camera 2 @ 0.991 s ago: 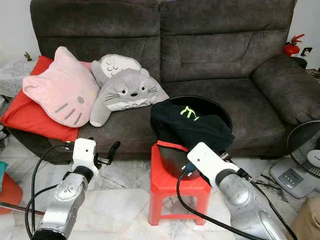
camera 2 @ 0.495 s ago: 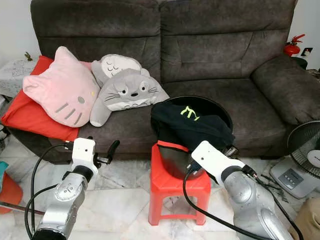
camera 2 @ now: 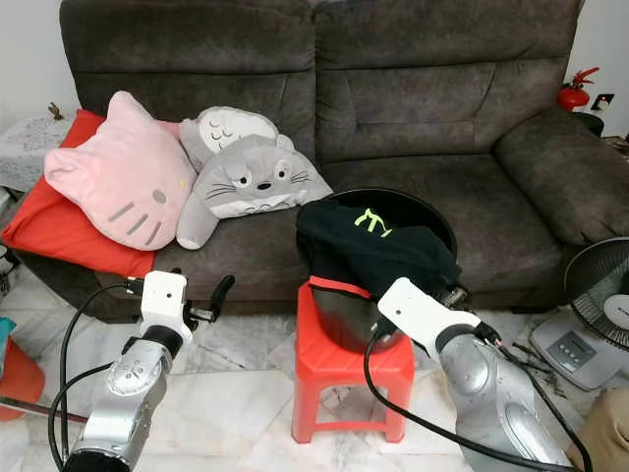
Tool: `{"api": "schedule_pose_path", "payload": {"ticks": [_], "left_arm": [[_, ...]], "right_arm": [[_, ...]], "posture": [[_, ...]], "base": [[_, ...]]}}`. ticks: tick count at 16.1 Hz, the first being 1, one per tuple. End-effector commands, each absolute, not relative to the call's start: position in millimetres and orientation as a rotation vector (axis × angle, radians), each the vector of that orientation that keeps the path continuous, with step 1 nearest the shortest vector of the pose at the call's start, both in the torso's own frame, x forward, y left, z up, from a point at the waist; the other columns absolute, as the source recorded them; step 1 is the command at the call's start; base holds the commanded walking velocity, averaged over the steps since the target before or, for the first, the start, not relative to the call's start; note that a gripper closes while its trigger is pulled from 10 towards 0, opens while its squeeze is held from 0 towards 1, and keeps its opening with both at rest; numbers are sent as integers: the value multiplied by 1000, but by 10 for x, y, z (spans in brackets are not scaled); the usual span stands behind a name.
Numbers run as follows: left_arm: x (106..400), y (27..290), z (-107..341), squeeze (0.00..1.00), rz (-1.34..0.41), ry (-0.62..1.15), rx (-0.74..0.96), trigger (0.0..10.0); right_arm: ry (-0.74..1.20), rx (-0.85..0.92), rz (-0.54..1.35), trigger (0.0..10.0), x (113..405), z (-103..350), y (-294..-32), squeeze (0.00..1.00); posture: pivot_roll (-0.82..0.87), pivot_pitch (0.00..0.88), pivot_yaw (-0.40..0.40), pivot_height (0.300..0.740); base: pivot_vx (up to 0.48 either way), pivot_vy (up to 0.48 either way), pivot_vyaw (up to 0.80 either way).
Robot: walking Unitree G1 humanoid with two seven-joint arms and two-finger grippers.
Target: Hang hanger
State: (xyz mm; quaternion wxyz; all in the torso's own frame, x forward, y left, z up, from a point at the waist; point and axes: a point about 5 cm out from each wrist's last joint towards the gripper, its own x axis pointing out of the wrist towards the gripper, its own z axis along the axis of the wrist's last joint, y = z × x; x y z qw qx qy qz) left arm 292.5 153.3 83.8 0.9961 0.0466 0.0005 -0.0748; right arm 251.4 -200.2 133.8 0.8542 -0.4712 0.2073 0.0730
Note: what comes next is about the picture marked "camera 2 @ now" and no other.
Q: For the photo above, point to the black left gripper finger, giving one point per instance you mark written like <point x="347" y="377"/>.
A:
<point x="223" y="293"/>

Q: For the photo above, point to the black shirt with green logo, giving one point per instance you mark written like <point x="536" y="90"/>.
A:
<point x="373" y="251"/>

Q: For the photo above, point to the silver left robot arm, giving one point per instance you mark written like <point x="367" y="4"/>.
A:
<point x="128" y="393"/>

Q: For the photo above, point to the grey totoro plush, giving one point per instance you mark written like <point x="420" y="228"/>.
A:
<point x="256" y="182"/>

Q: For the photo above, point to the red plastic stool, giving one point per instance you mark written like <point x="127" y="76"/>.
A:
<point x="334" y="374"/>

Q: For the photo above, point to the pink cat face pillow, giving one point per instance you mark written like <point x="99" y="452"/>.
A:
<point x="123" y="172"/>

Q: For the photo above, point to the red cushion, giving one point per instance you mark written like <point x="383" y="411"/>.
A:
<point x="59" y="231"/>

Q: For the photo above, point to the light grey totoro pillow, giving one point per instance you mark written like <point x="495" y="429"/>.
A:
<point x="226" y="128"/>

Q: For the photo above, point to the red bin with green bag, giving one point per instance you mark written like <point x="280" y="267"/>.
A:
<point x="20" y="379"/>

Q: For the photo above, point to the side table with lace cloth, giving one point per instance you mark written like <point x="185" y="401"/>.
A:
<point x="29" y="143"/>

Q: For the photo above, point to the dark grey sofa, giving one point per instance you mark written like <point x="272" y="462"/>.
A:
<point x="432" y="98"/>

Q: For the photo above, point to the black floor fan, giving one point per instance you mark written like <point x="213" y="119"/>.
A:
<point x="575" y="349"/>

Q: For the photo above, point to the red fire extinguisher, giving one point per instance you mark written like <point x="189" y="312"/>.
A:
<point x="572" y="96"/>

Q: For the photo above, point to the beige cloth bag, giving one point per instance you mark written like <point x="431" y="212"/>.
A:
<point x="604" y="442"/>

